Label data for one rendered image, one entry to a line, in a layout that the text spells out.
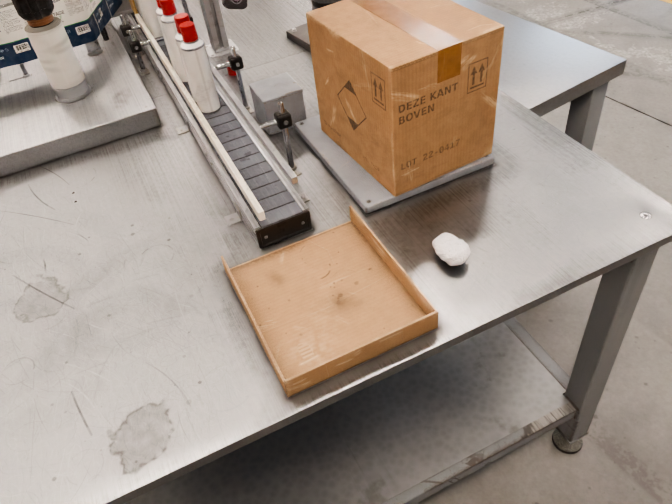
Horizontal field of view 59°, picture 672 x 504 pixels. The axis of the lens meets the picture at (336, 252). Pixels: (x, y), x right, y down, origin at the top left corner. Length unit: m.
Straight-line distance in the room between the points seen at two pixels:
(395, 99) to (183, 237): 0.48
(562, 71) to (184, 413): 1.20
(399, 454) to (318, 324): 0.63
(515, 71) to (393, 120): 0.62
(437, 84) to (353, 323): 0.44
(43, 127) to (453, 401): 1.22
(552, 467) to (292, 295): 1.02
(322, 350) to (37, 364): 0.47
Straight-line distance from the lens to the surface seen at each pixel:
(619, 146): 2.90
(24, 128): 1.64
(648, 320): 2.18
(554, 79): 1.60
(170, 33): 1.56
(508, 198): 1.20
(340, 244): 1.10
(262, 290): 1.04
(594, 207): 1.21
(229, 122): 1.41
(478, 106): 1.19
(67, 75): 1.65
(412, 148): 1.12
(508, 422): 1.59
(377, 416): 1.58
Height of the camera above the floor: 1.59
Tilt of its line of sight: 44 degrees down
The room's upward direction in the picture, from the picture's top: 8 degrees counter-clockwise
